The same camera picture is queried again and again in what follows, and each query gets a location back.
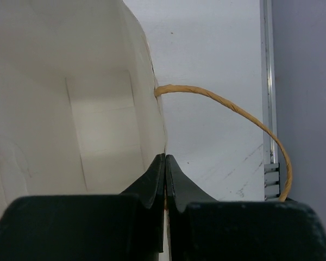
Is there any aluminium table edge strip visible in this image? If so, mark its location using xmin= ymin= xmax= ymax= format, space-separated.
xmin=260 ymin=1 xmax=280 ymax=201

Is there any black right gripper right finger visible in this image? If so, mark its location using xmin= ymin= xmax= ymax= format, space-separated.
xmin=165 ymin=155 xmax=326 ymax=260

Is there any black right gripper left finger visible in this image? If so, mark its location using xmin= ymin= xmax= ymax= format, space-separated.
xmin=0 ymin=154 xmax=165 ymax=260

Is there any brown paper bag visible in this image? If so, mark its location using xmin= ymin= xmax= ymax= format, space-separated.
xmin=0 ymin=0 xmax=292 ymax=261

